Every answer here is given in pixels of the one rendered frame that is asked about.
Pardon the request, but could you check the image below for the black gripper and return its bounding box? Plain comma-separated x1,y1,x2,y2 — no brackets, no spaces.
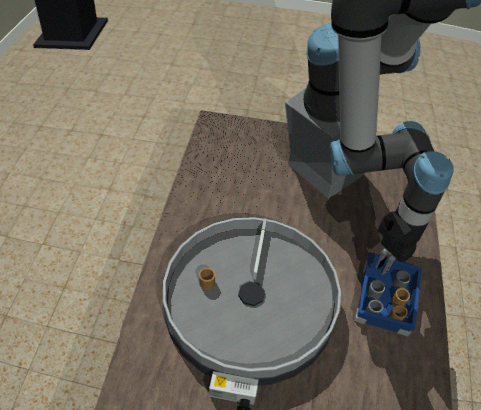
376,195,435,275

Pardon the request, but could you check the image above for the grey metal sleeve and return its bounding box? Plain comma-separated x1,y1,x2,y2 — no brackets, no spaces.
366,300,383,315
367,280,385,300
392,271,411,289

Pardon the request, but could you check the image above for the blue crate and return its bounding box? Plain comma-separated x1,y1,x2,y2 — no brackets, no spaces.
354,253,422,336

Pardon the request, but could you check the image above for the bronze bushing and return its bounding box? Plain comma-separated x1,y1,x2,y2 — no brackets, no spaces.
391,288,410,306
388,305,407,321
199,268,215,290

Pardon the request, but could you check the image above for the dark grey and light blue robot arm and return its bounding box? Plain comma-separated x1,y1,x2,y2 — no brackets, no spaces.
303,0,481,214

